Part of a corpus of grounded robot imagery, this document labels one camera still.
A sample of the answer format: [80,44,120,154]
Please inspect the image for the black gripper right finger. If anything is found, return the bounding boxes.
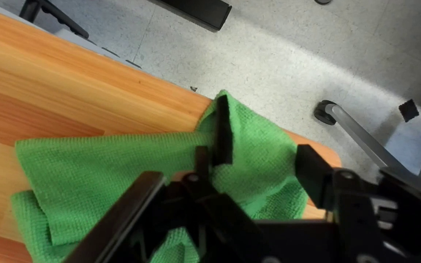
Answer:
[295,145,333,208]

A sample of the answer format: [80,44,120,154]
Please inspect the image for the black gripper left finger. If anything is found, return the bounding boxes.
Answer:
[195,95,233,182]

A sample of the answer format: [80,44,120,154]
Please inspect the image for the green microfiber cloth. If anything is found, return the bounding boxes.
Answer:
[12,91,307,263]

